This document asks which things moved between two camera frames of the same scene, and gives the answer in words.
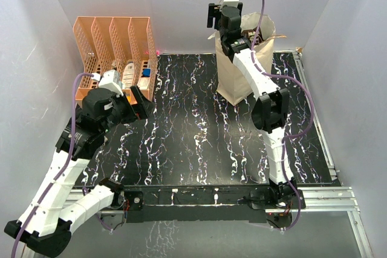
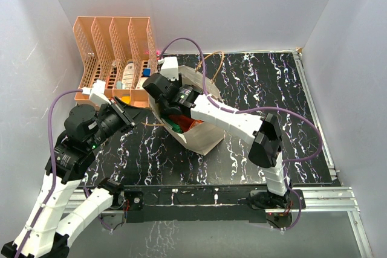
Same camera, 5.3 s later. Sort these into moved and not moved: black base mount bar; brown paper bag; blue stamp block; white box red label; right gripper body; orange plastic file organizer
Moved: brown paper bag; right gripper body
Not moved: black base mount bar; white box red label; orange plastic file organizer; blue stamp block
